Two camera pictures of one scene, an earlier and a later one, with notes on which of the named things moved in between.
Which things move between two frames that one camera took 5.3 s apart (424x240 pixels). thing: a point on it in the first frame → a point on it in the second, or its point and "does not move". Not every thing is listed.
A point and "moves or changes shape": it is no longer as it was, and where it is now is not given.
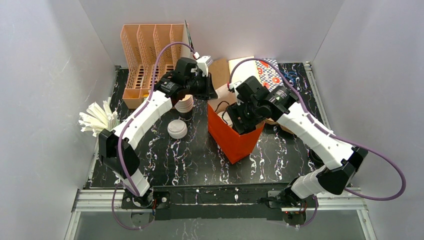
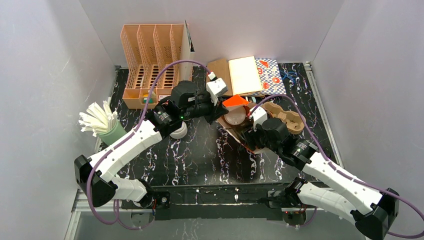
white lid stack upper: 177,129 does not move
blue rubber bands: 291,74 does not move
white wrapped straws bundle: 97,119 does not move
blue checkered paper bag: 270,77 does not move
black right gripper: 241,118 → 251,134
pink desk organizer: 142,45 does not move
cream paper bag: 244,71 does not move
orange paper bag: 234,147 moves or changes shape
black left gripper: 208,87 → 213,108
